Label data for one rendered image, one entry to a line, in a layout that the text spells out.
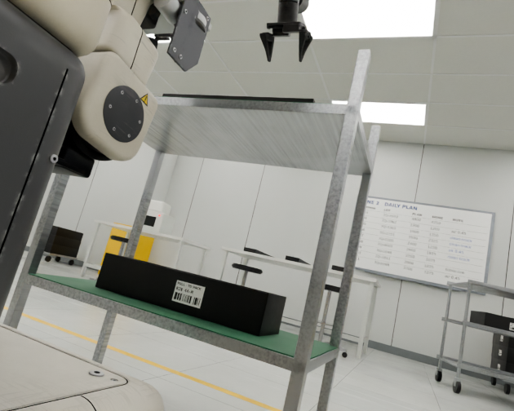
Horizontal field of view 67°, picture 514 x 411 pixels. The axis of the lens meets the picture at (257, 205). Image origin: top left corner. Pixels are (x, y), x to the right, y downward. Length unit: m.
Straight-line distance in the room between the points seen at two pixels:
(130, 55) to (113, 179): 7.35
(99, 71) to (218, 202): 5.99
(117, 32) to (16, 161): 0.40
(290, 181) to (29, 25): 5.94
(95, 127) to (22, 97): 0.29
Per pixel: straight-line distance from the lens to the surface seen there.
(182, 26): 0.91
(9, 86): 0.45
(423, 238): 5.82
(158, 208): 5.60
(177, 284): 1.17
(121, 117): 0.77
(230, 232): 6.43
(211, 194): 6.77
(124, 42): 0.80
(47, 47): 0.48
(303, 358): 0.89
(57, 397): 0.62
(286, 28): 1.18
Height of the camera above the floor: 0.48
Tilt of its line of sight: 11 degrees up
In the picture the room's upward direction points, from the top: 14 degrees clockwise
